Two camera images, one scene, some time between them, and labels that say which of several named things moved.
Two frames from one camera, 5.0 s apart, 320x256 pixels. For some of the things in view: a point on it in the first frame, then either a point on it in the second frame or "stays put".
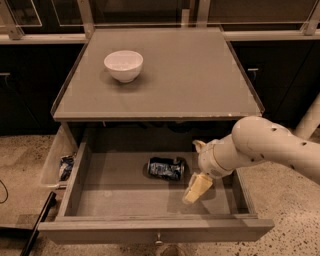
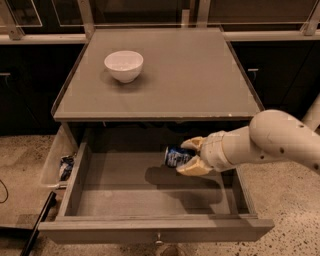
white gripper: (209, 161) → (212, 150)
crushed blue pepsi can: (169, 168) → (174, 157)
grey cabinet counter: (186, 72) stays put
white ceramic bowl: (124, 65) stays put
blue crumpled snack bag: (66, 166) stays put
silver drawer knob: (158, 242) stays put
